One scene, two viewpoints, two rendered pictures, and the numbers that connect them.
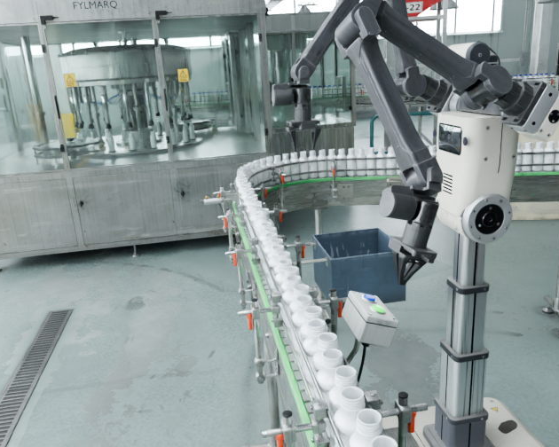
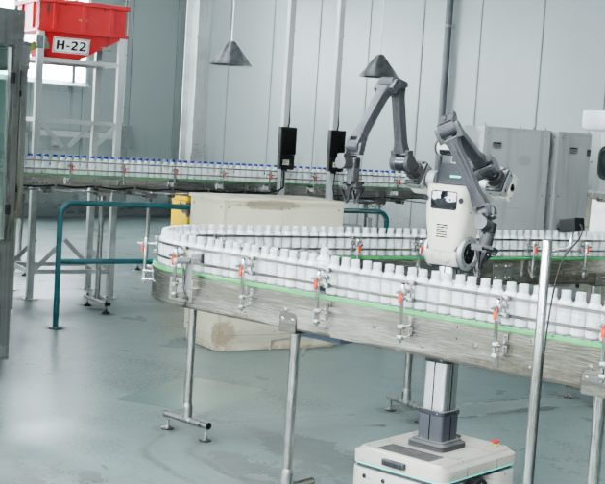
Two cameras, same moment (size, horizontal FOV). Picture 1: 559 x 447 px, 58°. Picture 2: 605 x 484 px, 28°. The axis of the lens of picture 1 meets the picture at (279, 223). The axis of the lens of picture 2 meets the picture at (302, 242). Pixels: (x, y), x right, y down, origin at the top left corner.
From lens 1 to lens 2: 4.19 m
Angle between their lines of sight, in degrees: 41
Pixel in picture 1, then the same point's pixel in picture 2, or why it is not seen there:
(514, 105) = (497, 180)
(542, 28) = (196, 97)
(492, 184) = (471, 229)
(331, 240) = not seen: hidden behind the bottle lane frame
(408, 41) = (464, 139)
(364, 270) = not seen: hidden behind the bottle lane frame
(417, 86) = (411, 164)
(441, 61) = (474, 152)
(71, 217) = not seen: outside the picture
